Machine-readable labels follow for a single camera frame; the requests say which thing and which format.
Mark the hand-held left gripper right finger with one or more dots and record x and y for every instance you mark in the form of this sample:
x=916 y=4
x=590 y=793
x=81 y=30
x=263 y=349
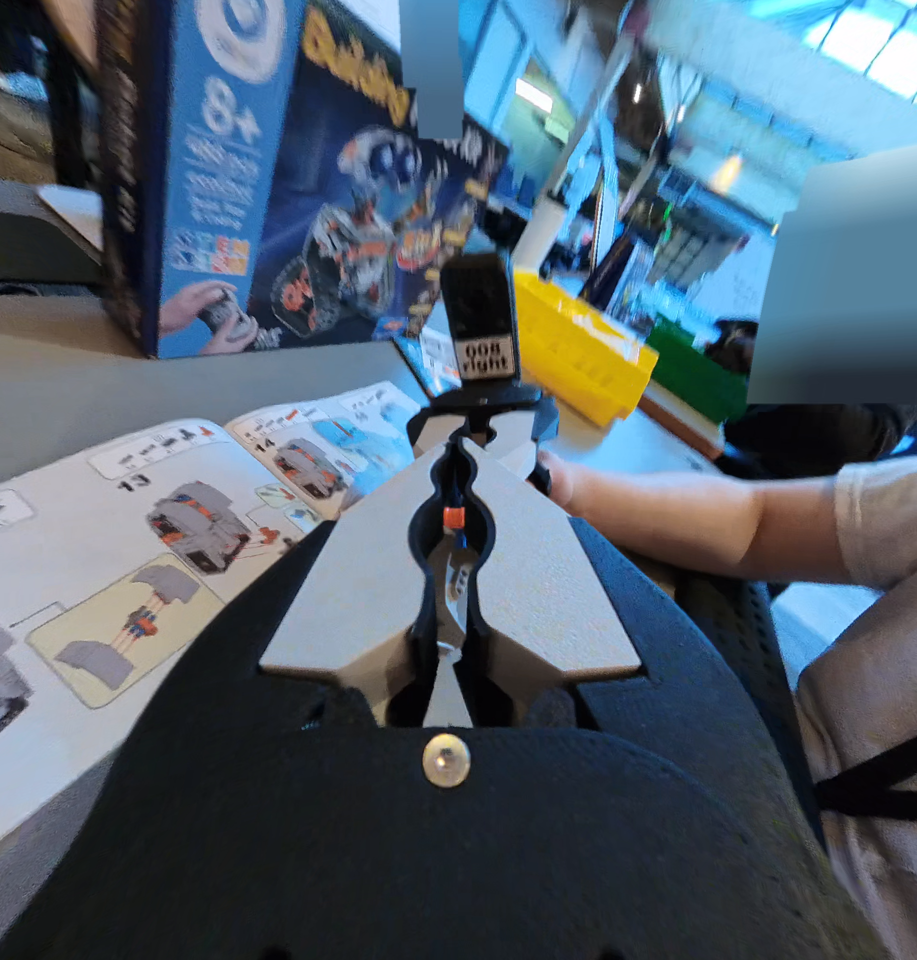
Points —
x=556 y=600

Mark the person's right forearm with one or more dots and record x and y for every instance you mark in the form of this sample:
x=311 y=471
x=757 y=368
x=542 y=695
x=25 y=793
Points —
x=691 y=517

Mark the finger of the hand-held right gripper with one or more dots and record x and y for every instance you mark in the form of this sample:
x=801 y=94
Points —
x=515 y=442
x=432 y=436

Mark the orange connector with blue pins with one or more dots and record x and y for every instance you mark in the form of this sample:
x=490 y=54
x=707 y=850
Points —
x=454 y=517

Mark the grey desk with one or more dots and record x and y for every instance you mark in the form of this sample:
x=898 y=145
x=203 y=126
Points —
x=68 y=390

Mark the open instruction booklet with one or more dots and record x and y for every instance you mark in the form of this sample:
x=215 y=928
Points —
x=91 y=525

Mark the person's right hand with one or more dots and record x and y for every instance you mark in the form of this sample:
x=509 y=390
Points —
x=575 y=487

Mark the yellow plastic bin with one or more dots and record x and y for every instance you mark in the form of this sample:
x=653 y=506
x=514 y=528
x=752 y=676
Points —
x=578 y=352

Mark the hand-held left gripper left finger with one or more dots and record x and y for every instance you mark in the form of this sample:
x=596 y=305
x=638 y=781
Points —
x=353 y=592

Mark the person's beige shirt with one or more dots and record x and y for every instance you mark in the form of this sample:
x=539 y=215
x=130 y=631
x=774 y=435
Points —
x=878 y=675

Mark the white cylinder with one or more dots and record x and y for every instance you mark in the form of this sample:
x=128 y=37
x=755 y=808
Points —
x=545 y=236

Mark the blue robot kit box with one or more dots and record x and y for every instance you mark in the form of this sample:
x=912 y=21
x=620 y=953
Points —
x=226 y=187

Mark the green plastic bin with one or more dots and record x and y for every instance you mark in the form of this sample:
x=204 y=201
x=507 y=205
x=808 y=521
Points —
x=691 y=375

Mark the black perforated chair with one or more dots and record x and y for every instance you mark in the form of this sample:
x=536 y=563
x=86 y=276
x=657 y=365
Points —
x=751 y=675

